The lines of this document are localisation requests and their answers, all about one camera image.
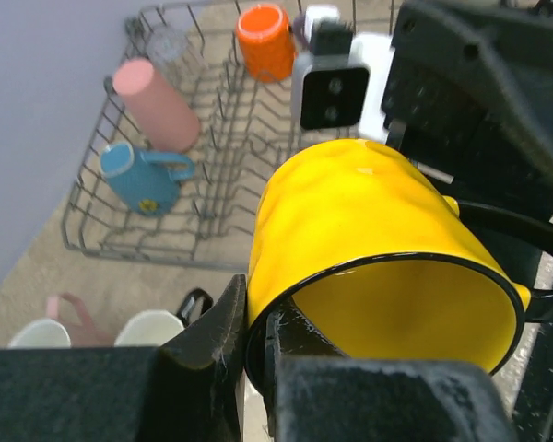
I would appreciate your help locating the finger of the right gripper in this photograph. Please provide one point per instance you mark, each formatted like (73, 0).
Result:
(532, 414)
(519, 259)

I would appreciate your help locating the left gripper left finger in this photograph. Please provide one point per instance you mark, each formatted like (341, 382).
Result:
(189, 389)

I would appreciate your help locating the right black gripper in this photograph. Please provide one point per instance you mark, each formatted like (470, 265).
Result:
(473, 86)

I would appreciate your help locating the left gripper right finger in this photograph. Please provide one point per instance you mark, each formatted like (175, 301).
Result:
(314, 393)

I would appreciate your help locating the black mug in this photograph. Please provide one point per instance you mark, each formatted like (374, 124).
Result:
(155, 327)

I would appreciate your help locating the yellow mug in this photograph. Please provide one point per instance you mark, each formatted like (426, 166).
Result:
(383, 265)

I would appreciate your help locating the pink mug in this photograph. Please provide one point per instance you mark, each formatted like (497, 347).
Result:
(51, 331)

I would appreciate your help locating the orange mug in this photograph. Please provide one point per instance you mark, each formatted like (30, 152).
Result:
(266, 45)

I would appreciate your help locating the blue mug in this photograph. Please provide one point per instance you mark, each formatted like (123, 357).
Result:
(146, 181)

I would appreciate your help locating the pink tumbler cup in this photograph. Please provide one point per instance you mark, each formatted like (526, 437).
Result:
(159, 110)

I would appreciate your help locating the clear glass cup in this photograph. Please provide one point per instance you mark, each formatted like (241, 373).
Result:
(164, 50)

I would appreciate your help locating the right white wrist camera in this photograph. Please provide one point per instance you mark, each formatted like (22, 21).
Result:
(339, 77)

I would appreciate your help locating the grey wire dish rack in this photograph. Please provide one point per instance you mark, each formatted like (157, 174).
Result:
(247, 132)

